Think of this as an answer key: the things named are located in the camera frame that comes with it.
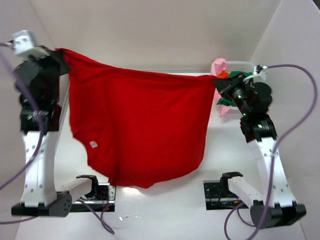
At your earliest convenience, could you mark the red t-shirt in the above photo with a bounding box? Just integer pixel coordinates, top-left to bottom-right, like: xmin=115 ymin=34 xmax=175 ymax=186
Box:
xmin=62 ymin=48 xmax=216 ymax=188

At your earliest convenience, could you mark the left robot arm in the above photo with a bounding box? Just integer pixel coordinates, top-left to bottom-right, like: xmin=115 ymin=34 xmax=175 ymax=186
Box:
xmin=11 ymin=45 xmax=97 ymax=218

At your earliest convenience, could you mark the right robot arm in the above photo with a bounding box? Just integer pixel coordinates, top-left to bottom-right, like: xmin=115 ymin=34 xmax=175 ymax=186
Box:
xmin=213 ymin=73 xmax=307 ymax=229

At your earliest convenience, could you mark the green t-shirt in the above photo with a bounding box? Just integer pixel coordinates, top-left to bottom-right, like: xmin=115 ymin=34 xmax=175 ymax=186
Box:
xmin=216 ymin=71 xmax=253 ymax=107

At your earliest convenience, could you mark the orange t-shirt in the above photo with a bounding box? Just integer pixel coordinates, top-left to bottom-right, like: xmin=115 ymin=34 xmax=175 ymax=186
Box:
xmin=217 ymin=70 xmax=229 ymax=79

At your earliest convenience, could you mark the white plastic basket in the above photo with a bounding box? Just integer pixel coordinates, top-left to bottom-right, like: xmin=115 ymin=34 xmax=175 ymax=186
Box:
xmin=226 ymin=61 xmax=255 ymax=112

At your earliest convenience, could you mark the pink t-shirt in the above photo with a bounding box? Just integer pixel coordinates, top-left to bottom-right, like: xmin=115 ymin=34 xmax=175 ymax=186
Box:
xmin=210 ymin=58 xmax=232 ymax=117

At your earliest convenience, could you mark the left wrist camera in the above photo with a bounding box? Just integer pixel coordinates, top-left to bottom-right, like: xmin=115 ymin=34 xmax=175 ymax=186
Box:
xmin=5 ymin=30 xmax=37 ymax=57

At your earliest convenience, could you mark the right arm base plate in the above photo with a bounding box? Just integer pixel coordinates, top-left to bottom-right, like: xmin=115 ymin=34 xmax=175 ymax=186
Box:
xmin=203 ymin=180 xmax=241 ymax=210

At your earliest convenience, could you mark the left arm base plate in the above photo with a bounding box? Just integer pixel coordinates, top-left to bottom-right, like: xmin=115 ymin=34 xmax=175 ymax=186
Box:
xmin=80 ymin=182 xmax=116 ymax=213

